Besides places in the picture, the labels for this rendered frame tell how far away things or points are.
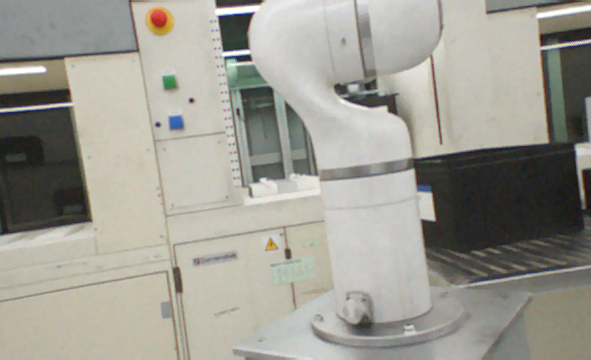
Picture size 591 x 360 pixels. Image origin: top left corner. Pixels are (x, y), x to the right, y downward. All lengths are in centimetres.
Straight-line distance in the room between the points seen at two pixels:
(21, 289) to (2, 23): 61
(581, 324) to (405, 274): 112
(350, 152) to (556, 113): 162
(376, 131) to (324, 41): 12
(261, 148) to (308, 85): 163
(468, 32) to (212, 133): 71
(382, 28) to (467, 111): 85
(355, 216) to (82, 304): 92
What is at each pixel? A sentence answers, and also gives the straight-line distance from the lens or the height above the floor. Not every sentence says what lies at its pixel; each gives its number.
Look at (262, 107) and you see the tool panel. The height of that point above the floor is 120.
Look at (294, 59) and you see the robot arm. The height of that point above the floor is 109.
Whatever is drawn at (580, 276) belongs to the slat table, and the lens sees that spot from 89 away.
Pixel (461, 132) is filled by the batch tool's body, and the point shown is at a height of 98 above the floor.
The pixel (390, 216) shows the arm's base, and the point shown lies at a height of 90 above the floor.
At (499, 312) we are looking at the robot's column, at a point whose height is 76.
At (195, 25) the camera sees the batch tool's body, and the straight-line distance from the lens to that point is 137.
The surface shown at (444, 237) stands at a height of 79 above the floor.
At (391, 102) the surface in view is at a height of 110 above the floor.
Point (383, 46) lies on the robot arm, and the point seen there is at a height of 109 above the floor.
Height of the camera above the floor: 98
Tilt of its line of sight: 3 degrees down
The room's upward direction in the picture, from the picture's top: 8 degrees counter-clockwise
